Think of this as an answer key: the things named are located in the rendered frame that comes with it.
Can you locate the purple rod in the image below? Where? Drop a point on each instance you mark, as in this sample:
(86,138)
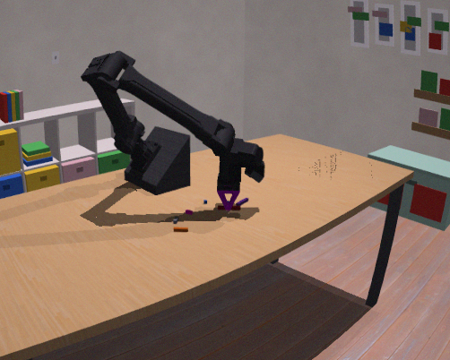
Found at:
(242,202)

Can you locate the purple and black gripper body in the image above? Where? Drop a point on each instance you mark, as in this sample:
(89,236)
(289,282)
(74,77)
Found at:
(223,183)

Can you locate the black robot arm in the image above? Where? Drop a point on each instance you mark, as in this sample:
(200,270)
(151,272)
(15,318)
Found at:
(102,74)

